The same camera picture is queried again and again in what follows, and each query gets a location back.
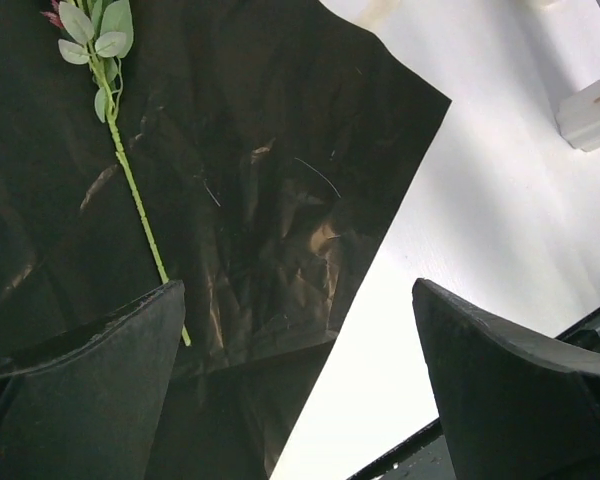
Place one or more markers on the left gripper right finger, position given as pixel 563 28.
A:
pixel 520 400

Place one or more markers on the black wrapping paper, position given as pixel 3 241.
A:
pixel 272 144

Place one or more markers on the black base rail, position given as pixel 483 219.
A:
pixel 480 400

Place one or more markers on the white ribbed vase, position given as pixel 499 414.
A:
pixel 578 118

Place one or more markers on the cream ribbon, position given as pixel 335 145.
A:
pixel 375 12

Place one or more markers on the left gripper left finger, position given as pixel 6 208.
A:
pixel 86 404

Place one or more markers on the pink rose stem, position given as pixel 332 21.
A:
pixel 99 35

